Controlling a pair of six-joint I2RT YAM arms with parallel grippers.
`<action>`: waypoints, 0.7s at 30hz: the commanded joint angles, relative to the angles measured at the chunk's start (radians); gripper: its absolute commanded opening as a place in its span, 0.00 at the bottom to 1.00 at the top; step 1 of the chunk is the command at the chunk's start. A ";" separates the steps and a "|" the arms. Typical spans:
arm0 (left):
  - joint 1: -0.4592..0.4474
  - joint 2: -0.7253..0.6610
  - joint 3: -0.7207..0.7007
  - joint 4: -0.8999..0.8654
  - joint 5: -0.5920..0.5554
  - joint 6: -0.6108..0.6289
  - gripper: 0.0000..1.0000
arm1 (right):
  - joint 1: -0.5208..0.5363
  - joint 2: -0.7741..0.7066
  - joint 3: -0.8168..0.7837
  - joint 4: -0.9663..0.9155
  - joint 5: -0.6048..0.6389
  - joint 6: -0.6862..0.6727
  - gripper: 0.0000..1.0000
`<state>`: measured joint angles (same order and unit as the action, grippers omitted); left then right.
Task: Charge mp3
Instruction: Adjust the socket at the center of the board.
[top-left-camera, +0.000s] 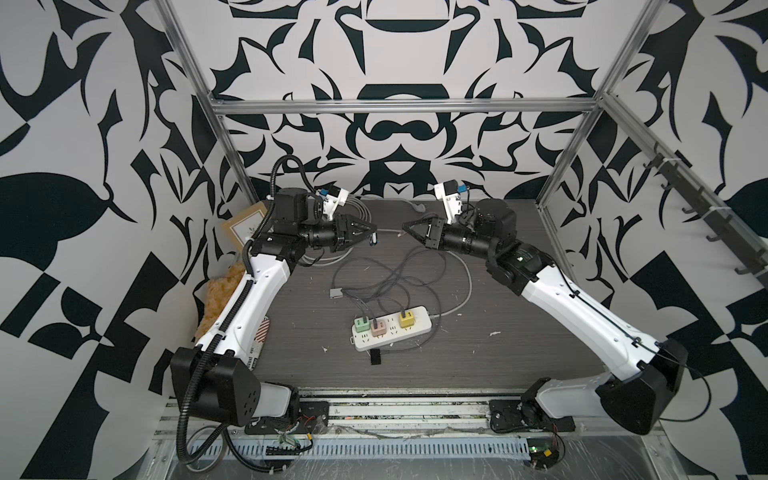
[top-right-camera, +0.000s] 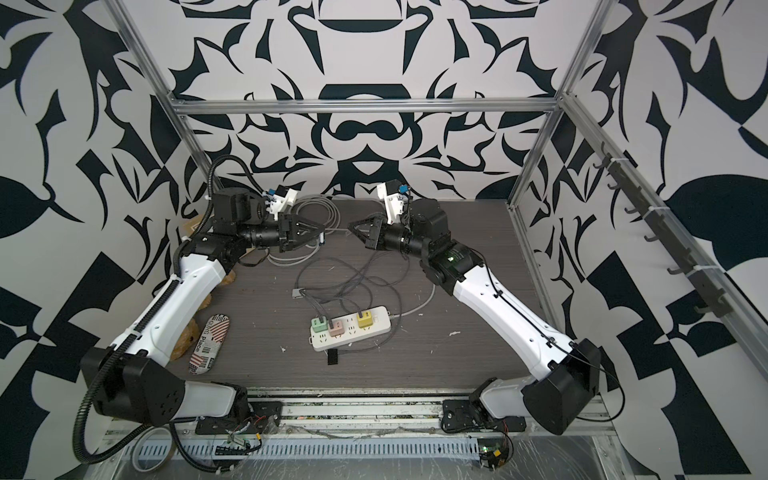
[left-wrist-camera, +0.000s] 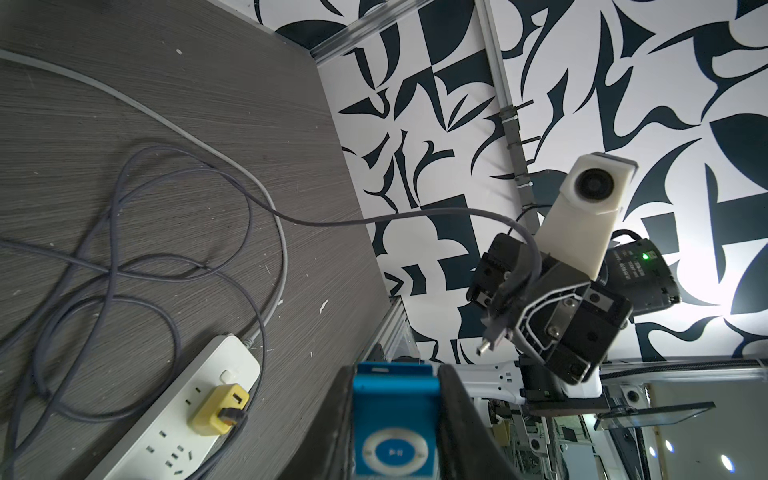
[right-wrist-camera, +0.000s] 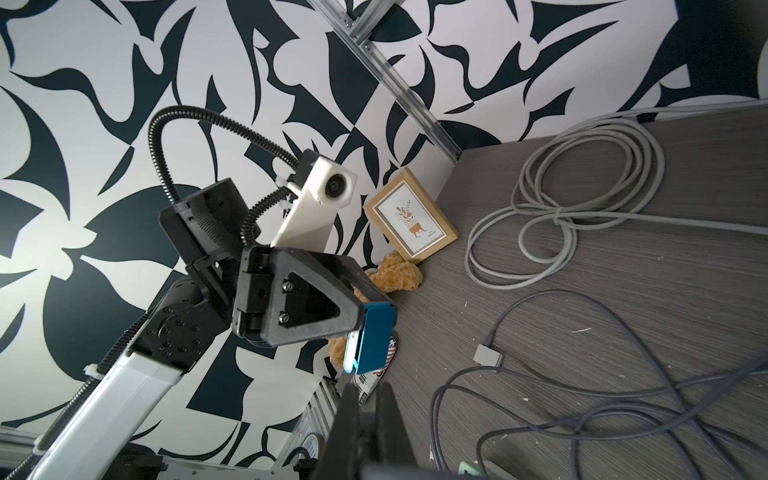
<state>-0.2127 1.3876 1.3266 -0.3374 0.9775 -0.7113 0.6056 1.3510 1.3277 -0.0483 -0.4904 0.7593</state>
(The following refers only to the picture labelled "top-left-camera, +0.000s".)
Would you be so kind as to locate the grey USB cable yellow charger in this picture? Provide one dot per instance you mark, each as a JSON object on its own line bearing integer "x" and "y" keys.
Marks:
{"x": 418, "y": 342}

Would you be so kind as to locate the white power strip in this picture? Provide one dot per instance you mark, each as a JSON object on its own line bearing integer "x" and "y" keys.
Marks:
{"x": 365, "y": 341}

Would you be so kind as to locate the wooden picture frame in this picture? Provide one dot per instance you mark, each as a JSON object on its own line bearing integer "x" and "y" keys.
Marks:
{"x": 243, "y": 225}

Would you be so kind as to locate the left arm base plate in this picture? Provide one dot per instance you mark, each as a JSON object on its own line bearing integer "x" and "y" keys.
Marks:
{"x": 304, "y": 417}

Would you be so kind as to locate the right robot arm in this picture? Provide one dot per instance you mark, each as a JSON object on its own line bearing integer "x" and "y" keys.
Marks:
{"x": 643, "y": 374}

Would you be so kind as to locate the pink USB wall charger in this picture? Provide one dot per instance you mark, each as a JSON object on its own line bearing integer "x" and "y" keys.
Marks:
{"x": 378, "y": 327}

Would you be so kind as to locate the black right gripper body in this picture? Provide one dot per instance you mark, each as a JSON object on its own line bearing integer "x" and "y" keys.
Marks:
{"x": 437, "y": 242}

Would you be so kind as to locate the green USB wall charger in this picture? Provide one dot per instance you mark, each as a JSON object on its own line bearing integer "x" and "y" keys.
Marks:
{"x": 361, "y": 325}

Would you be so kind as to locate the tape roll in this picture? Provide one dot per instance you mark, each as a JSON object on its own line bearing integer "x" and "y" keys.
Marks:
{"x": 213, "y": 449}

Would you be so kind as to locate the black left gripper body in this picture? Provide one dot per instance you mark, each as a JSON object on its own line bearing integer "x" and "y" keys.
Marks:
{"x": 339, "y": 243}

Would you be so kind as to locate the yellow USB wall charger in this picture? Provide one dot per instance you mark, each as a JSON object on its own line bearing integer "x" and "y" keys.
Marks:
{"x": 406, "y": 319}

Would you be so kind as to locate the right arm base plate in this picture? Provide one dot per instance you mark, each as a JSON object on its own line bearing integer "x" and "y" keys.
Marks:
{"x": 513, "y": 416}

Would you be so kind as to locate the small circuit board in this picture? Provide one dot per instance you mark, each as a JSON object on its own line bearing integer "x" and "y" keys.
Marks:
{"x": 543, "y": 454}

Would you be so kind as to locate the striped snack packet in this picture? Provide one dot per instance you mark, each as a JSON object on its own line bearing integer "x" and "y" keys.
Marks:
{"x": 262, "y": 331}

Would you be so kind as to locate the black wall hook rack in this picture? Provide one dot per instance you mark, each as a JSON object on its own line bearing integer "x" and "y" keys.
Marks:
{"x": 703, "y": 204}

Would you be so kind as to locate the grey USB cable green charger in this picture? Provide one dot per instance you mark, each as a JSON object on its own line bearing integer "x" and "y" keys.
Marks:
{"x": 363, "y": 295}

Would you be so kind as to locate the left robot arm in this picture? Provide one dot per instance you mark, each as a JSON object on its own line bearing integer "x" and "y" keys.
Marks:
{"x": 213, "y": 383}

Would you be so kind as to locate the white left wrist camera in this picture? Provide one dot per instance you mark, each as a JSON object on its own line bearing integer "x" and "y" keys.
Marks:
{"x": 328, "y": 200}

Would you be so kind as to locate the brown teddy bear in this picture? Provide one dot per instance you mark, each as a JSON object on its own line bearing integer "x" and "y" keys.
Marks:
{"x": 220, "y": 291}

